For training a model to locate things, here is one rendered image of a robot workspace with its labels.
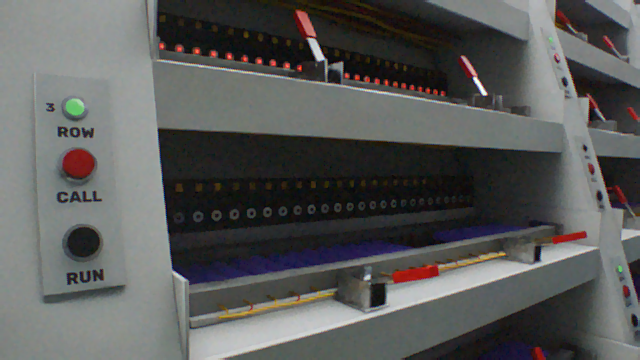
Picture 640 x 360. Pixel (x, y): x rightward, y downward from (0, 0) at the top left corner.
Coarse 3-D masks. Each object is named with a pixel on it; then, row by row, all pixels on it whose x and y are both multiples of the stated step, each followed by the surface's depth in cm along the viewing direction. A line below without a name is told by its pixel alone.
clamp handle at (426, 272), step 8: (368, 272) 35; (400, 272) 32; (408, 272) 31; (416, 272) 31; (424, 272) 30; (432, 272) 30; (368, 280) 35; (376, 280) 34; (384, 280) 33; (392, 280) 33; (400, 280) 32; (408, 280) 31
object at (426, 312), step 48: (192, 240) 44; (240, 240) 47; (432, 288) 40; (480, 288) 42; (528, 288) 48; (192, 336) 28; (240, 336) 29; (288, 336) 29; (336, 336) 31; (384, 336) 34; (432, 336) 38
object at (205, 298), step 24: (480, 240) 52; (336, 264) 39; (360, 264) 40; (384, 264) 42; (408, 264) 44; (432, 264) 46; (456, 264) 46; (192, 288) 31; (216, 288) 31; (240, 288) 32; (264, 288) 34; (288, 288) 35; (312, 288) 36; (192, 312) 30; (216, 312) 31
